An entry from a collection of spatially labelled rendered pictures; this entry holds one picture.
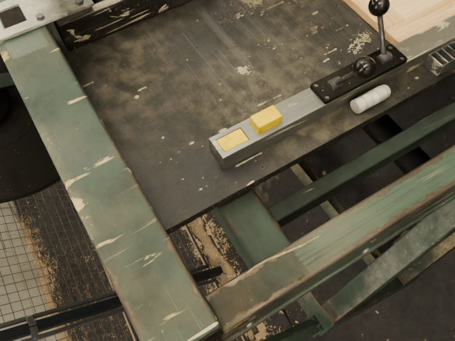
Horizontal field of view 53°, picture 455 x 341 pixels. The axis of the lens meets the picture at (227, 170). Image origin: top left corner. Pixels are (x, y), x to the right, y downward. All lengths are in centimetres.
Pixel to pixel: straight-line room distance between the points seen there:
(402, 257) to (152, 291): 110
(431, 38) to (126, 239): 72
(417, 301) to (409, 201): 175
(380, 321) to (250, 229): 189
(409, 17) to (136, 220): 74
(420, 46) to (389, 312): 180
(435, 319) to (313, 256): 184
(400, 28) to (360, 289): 95
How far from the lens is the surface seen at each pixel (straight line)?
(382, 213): 77
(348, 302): 175
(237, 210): 83
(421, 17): 113
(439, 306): 249
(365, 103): 92
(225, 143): 81
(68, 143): 79
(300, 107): 87
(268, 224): 82
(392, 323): 262
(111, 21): 106
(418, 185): 81
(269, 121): 82
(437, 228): 155
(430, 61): 104
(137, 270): 66
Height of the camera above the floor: 223
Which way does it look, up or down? 46 degrees down
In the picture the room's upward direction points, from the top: 95 degrees counter-clockwise
